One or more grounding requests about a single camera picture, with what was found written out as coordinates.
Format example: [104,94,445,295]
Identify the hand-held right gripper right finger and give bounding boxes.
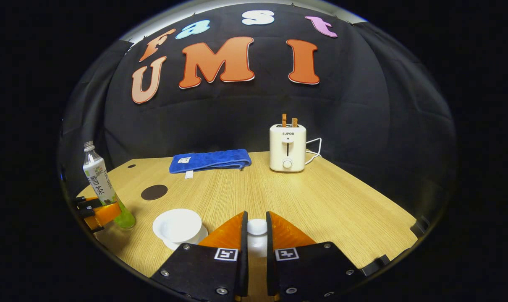
[266,211,359,300]

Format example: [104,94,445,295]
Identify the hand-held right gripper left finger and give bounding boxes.
[150,211,249,302]

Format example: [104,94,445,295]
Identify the clear water bottle green label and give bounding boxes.
[83,141,136,230]

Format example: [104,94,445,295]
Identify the white teacup lid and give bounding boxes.
[246,219,268,258]

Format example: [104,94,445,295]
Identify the white teacup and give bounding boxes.
[152,208,203,244]

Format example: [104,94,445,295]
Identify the white saucer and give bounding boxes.
[162,224,209,251]

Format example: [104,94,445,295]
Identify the black table edge clamp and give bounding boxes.
[410,216,431,239]
[361,255,391,277]

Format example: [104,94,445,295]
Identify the folded blue towel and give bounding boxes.
[169,149,252,179]

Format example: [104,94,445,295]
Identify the cream toaster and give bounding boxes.
[270,124,307,172]

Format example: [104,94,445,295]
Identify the white toaster cable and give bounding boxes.
[305,138,322,166]

